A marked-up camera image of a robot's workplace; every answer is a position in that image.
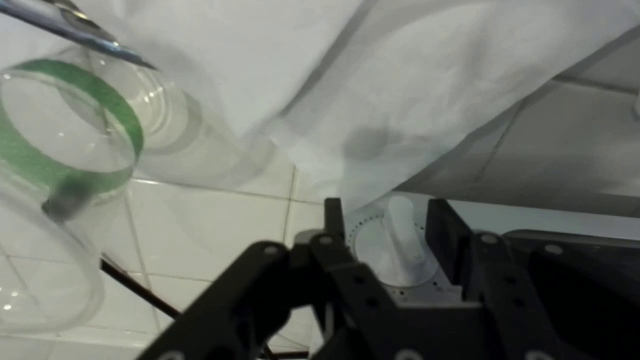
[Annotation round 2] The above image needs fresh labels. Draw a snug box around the crumpled white cloth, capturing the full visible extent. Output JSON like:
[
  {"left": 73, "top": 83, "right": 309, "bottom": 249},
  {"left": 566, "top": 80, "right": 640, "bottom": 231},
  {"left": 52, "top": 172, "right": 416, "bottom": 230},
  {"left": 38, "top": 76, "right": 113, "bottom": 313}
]
[{"left": 79, "top": 0, "right": 640, "bottom": 216}]

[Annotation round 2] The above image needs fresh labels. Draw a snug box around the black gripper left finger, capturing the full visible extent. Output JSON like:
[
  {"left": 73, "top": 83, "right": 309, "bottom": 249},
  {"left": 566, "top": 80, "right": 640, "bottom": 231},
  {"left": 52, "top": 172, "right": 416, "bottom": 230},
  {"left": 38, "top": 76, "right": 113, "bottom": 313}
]
[{"left": 136, "top": 196, "right": 404, "bottom": 360}]

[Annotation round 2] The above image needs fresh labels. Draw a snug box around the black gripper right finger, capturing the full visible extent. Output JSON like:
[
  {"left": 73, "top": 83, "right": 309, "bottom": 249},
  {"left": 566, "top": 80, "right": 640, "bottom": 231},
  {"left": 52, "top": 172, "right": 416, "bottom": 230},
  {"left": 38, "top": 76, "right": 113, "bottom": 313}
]
[{"left": 426, "top": 197, "right": 640, "bottom": 360}]

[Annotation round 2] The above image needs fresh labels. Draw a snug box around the thin black cable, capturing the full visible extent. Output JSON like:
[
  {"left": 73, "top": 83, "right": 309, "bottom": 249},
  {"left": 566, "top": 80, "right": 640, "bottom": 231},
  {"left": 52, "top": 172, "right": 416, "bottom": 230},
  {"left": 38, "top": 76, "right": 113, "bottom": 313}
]
[{"left": 98, "top": 256, "right": 186, "bottom": 321}]

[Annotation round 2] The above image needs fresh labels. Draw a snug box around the blue metal tool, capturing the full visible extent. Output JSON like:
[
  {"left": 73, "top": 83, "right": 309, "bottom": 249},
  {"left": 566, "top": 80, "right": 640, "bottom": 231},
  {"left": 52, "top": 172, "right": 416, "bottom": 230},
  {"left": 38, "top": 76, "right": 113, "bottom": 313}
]
[{"left": 0, "top": 0, "right": 161, "bottom": 72}]

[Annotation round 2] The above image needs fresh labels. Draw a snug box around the clear plastic cup green band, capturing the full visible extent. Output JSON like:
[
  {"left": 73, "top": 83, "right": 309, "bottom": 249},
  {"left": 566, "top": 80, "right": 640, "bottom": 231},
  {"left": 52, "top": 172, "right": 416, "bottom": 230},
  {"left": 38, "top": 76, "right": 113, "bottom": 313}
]
[{"left": 0, "top": 41, "right": 277, "bottom": 335}]

